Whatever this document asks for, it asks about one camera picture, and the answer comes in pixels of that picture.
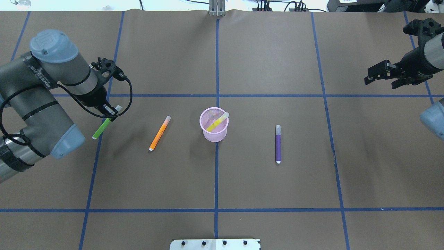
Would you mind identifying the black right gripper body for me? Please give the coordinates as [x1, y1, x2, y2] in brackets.
[395, 48, 443, 80]

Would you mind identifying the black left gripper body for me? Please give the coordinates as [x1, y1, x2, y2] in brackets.
[76, 86, 112, 113]

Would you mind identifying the green marker pen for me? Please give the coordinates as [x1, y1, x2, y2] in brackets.
[92, 118, 111, 140]

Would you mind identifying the orange marker pen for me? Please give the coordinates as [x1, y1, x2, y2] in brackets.
[149, 116, 171, 152]

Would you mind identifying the pink mesh pen holder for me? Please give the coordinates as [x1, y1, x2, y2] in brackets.
[199, 107, 229, 142]

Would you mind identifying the yellow marker pen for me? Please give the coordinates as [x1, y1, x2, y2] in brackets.
[206, 112, 230, 132]

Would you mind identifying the purple marker pen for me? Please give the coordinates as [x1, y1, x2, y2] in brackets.
[275, 125, 282, 164]

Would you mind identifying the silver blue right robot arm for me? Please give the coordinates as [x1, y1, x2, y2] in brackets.
[361, 28, 443, 141]

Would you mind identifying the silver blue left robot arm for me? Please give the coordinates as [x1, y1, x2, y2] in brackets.
[0, 30, 129, 182]

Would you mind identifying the black device top right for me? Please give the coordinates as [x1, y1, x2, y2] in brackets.
[327, 0, 430, 13]

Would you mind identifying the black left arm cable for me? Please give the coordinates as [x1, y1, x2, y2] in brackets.
[75, 75, 133, 119]

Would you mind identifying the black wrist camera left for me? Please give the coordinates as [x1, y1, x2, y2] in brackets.
[90, 57, 128, 84]

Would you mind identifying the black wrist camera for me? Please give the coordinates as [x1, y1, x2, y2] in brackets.
[402, 18, 444, 47]
[90, 57, 128, 84]

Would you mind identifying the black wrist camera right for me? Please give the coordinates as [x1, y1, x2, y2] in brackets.
[402, 18, 444, 47]

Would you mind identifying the aluminium frame post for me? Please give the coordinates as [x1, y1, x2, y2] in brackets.
[208, 0, 226, 17]

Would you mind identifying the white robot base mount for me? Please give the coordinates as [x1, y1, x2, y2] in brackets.
[169, 239, 261, 250]

